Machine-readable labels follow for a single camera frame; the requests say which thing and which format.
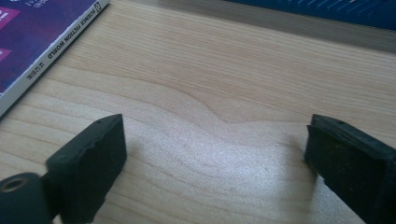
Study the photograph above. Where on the purple paperback book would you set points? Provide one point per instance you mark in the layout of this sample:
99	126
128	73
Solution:
31	34

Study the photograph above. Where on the blue plastic file rack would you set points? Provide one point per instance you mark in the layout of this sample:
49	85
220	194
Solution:
342	11

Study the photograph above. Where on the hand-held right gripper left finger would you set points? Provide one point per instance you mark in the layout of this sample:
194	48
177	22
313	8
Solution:
90	161

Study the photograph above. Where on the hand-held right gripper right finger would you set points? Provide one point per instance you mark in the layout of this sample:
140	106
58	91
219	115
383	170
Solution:
355	168

